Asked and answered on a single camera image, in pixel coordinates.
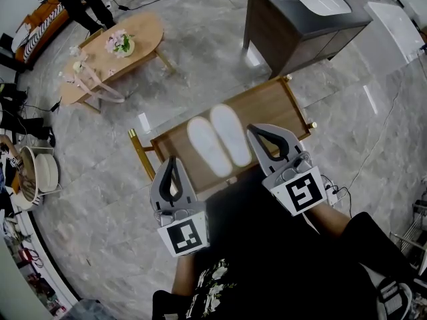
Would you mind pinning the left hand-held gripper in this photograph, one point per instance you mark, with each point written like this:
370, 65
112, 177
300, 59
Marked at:
185, 237

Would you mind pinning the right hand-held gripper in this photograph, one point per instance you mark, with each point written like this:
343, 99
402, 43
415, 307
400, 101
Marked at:
303, 192

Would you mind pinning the white slipper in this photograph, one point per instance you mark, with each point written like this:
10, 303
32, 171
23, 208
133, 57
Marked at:
230, 135
208, 145

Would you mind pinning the person's right forearm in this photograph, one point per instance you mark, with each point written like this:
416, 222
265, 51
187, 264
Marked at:
328, 218

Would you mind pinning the person's left forearm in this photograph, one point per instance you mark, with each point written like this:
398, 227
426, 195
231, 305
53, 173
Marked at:
185, 275

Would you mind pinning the wooden trolley cart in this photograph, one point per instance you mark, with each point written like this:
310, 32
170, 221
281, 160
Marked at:
267, 112

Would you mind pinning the person's black clothing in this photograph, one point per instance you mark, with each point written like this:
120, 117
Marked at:
283, 262

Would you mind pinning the dark wooden vanity cabinet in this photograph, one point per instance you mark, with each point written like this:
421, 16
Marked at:
287, 28

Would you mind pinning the white round basket side table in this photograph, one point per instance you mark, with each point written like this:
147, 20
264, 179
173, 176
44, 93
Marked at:
46, 175

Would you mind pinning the pink ribbon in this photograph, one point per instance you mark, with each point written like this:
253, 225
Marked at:
100, 85

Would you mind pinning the black white striped shoe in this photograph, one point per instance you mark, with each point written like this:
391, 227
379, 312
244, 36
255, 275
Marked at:
31, 203

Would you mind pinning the blue grey plastic bag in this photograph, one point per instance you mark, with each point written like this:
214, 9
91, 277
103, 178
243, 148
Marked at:
90, 312

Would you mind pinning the vase with pink flowers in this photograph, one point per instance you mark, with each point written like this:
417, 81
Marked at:
120, 45

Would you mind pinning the oval wooden coffee table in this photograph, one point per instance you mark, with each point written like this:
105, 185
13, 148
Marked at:
143, 38

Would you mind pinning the white bathtub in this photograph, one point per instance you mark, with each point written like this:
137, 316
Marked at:
393, 28

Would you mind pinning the person's black white shoe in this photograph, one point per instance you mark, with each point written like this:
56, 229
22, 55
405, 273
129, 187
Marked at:
395, 298

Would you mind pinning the black white striped cushion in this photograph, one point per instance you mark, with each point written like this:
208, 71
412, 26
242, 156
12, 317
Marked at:
43, 28

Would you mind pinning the orange sofa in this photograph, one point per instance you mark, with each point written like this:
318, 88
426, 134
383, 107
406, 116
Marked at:
33, 18

